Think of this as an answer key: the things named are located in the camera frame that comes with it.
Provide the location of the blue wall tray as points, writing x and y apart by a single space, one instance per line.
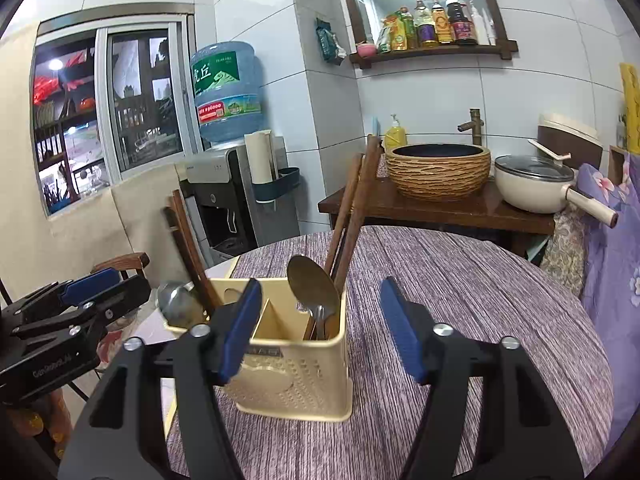
282 182

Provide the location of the dark wooden wall shelf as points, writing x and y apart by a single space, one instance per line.
435 52

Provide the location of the brass faucet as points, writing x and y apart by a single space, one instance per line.
475 127

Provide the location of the purple label sauce bottle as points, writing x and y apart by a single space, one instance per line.
425 27

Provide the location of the person's left hand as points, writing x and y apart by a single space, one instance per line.
35 422

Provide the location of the green hanging packet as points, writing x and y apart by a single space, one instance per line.
329 42

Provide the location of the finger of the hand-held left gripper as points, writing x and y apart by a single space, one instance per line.
90 285
120 300

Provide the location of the woven pattern wash basin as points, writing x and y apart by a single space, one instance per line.
437 175

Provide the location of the brown and cream rice cooker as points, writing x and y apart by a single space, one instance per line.
575 140

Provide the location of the pink bowl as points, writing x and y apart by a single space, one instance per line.
366 50

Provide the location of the yellow oil bottle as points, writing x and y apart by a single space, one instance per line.
406 32

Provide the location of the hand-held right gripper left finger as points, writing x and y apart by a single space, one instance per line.
242 330

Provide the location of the blue water bottle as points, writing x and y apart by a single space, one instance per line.
227 95

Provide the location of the yellow green packet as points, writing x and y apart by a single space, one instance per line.
387 35

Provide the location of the yellow soap pump bottle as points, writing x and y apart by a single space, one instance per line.
395 135

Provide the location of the dark wooden counter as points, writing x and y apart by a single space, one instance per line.
450 210

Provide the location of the white rice paddle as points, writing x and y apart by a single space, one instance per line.
547 152

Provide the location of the sliding window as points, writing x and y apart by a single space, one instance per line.
115 110

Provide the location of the paisley pattern cloth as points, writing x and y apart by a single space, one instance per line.
562 250

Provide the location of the white paper cup stack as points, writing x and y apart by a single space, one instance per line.
260 157

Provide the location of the cream plastic utensil holder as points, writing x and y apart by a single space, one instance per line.
300 385

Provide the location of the dark soy sauce bottle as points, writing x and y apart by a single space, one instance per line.
460 22

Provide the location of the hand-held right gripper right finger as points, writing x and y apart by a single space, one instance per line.
402 330

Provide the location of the wooden chair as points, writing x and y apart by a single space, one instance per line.
130 261

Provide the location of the small wooden box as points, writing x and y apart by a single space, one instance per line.
616 165

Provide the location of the grey water dispenser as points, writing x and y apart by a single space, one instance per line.
220 195

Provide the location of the gold label sauce bottle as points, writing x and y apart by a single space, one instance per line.
442 25

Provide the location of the purple striped tablecloth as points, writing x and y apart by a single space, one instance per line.
450 285

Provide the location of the all-metal spoon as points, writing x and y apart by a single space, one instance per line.
177 305

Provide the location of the purple floral cloth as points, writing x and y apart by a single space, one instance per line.
610 260

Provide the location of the brown wooden chopstick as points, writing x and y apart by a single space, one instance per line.
362 200
195 245
181 255
345 205

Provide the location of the white squeeze bottle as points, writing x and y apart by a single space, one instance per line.
479 25

